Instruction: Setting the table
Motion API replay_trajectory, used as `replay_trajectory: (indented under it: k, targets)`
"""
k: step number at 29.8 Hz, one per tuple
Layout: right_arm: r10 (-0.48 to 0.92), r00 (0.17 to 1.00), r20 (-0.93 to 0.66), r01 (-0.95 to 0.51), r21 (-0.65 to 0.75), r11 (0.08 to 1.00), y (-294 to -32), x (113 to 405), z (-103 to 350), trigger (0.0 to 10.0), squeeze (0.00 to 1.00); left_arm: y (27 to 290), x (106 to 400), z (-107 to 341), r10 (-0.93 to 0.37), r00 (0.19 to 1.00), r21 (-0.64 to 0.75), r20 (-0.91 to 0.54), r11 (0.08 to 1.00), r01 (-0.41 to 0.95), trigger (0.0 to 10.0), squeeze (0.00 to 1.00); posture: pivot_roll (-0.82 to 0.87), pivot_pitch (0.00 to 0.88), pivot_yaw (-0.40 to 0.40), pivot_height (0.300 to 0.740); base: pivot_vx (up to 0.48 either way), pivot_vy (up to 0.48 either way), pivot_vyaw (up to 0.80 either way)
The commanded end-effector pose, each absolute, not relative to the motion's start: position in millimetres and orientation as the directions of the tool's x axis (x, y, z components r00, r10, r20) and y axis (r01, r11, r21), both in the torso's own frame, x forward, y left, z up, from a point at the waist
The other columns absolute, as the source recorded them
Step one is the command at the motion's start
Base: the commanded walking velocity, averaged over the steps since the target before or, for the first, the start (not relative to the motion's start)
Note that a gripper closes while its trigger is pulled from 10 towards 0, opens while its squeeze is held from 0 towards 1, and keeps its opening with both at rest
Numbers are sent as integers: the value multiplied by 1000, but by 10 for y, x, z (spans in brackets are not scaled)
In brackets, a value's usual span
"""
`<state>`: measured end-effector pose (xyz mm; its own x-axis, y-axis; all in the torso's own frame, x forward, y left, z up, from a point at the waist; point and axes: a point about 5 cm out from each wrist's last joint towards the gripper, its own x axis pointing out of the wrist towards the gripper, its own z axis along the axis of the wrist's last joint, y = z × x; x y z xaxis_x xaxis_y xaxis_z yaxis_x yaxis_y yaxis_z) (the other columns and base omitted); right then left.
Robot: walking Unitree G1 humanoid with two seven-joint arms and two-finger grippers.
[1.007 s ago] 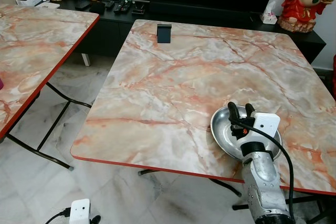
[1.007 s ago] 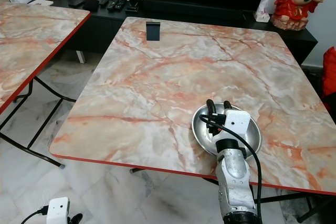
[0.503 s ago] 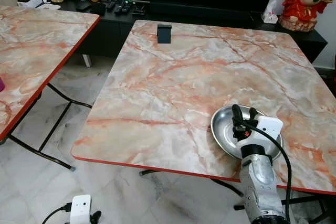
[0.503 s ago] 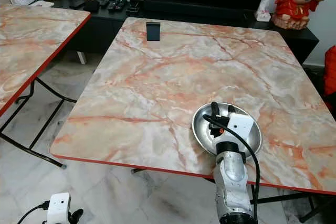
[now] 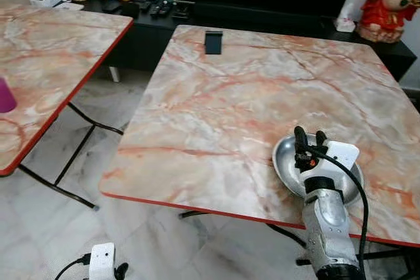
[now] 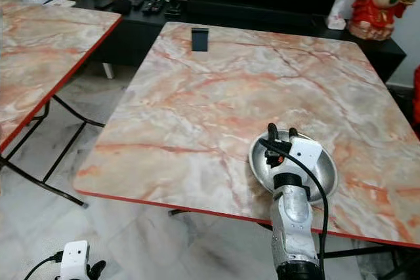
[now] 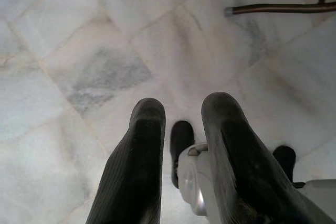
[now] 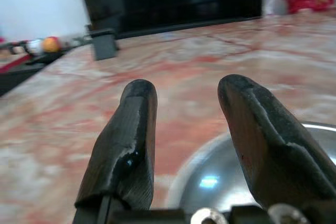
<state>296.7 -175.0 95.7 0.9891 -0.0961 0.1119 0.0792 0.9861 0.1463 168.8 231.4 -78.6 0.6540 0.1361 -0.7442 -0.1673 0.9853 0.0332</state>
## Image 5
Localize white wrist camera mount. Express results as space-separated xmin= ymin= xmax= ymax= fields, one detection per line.
xmin=89 ymin=243 xmax=117 ymax=280
xmin=308 ymin=140 xmax=360 ymax=182

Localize white tissue pack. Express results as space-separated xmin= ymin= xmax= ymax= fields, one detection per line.
xmin=333 ymin=1 xmax=358 ymax=33

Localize marble-top folding table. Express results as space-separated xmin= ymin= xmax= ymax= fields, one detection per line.
xmin=0 ymin=3 xmax=134 ymax=210
xmin=98 ymin=24 xmax=420 ymax=269

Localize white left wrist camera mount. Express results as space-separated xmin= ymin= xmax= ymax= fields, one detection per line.
xmin=89 ymin=243 xmax=117 ymax=280

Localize purple plastic cup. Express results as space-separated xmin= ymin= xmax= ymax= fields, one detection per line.
xmin=0 ymin=77 xmax=18 ymax=114

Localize black remote controls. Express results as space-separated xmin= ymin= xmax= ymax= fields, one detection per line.
xmin=150 ymin=0 xmax=191 ymax=20

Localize black phone stand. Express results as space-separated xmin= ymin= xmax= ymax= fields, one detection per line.
xmin=204 ymin=31 xmax=223 ymax=55

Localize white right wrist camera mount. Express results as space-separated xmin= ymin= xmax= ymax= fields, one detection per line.
xmin=308 ymin=140 xmax=360 ymax=182

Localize red robed statue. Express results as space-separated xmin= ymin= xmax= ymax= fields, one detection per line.
xmin=358 ymin=0 xmax=420 ymax=43

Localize round steel plate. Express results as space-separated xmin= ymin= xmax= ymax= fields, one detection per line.
xmin=272 ymin=134 xmax=366 ymax=205

